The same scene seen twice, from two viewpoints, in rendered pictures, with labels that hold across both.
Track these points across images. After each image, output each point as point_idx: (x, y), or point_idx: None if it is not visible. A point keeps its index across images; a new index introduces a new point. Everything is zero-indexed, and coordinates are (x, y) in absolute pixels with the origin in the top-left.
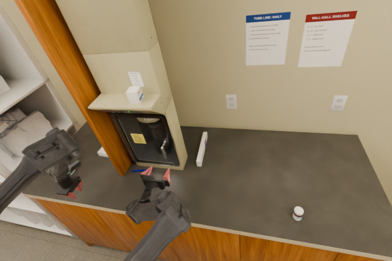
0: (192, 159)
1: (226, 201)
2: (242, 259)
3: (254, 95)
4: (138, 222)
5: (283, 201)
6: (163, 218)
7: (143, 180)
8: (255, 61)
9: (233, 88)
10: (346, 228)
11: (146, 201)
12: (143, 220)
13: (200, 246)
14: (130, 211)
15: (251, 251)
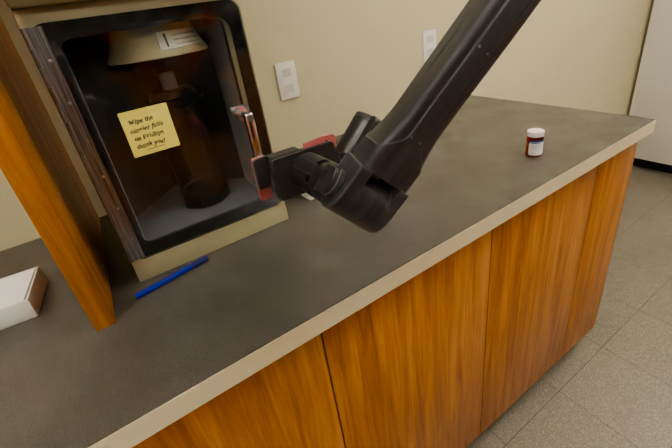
0: (287, 200)
1: (432, 197)
2: (487, 349)
3: (323, 56)
4: (414, 172)
5: (495, 154)
6: None
7: (276, 164)
8: None
9: (284, 44)
10: (581, 134)
11: None
12: (450, 114)
13: (417, 386)
14: (364, 159)
15: (503, 295)
